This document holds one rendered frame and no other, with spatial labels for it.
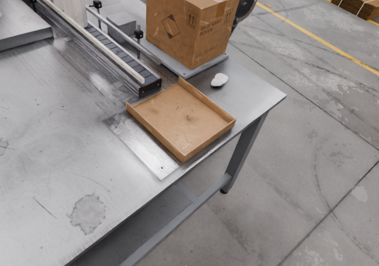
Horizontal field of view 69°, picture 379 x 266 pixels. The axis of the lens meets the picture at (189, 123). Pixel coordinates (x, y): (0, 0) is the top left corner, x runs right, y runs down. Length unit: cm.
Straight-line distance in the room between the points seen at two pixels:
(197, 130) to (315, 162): 143
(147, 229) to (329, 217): 117
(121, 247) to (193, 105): 74
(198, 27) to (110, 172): 61
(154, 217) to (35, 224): 74
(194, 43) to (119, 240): 94
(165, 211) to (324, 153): 138
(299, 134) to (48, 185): 194
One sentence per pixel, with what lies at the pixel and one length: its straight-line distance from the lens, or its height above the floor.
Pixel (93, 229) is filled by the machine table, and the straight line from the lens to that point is 79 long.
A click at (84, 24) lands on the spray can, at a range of 138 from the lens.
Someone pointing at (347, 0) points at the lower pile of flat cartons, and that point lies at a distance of 508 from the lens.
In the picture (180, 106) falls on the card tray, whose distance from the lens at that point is 104.
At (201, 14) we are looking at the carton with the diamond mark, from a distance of 108.
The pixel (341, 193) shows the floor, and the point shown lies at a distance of 221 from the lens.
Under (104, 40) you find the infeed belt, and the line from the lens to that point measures 130.
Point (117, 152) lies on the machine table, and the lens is 90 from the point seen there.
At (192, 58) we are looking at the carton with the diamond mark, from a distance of 117.
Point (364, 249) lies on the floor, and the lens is 208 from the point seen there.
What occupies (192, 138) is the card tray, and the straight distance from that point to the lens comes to 94.
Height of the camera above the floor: 155
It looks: 47 degrees down
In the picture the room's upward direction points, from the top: 11 degrees clockwise
